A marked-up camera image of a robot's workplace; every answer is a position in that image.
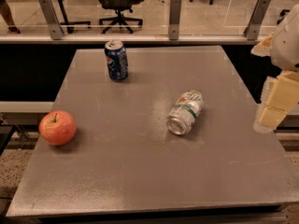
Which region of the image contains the person leg with shoe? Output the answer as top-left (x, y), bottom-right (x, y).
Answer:
top-left (0, 0), bottom-right (21, 34)

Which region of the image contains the black office chair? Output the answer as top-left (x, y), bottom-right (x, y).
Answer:
top-left (98, 0), bottom-right (145, 34)

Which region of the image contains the black stand base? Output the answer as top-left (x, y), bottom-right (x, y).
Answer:
top-left (57, 0), bottom-right (91, 34)

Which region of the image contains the white green 7up can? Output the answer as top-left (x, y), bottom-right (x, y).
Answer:
top-left (166, 91), bottom-right (204, 135)

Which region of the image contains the blue pepsi can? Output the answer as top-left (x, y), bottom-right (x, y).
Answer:
top-left (105, 40), bottom-right (128, 81)

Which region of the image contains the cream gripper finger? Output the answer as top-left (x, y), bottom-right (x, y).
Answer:
top-left (253, 70), bottom-right (299, 133)
top-left (251, 33), bottom-right (274, 57)

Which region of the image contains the red apple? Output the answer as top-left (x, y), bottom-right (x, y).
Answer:
top-left (38, 110), bottom-right (77, 146)

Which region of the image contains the metal railing bracket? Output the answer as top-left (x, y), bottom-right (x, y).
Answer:
top-left (243, 0), bottom-right (271, 40)
top-left (38, 0), bottom-right (64, 40)
top-left (168, 0), bottom-right (181, 40)

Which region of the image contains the middle metal railing bracket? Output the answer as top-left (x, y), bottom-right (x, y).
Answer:
top-left (168, 0), bottom-right (181, 40)

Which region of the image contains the left metal railing bracket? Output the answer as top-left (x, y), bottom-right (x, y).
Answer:
top-left (38, 0), bottom-right (64, 40)

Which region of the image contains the right metal railing bracket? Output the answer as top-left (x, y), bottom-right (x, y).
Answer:
top-left (243, 0), bottom-right (271, 40)

